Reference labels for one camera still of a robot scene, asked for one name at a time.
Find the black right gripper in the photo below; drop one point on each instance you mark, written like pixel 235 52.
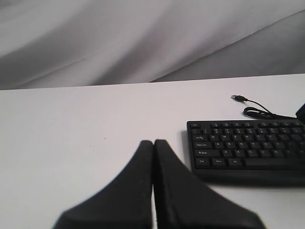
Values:
pixel 300 114

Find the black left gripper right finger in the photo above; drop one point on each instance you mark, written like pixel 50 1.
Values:
pixel 183 201

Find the black acer keyboard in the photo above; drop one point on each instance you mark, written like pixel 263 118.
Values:
pixel 248 152

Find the white backdrop cloth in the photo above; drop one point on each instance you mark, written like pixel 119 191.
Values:
pixel 59 43

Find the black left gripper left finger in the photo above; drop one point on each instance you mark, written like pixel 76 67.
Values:
pixel 125 203

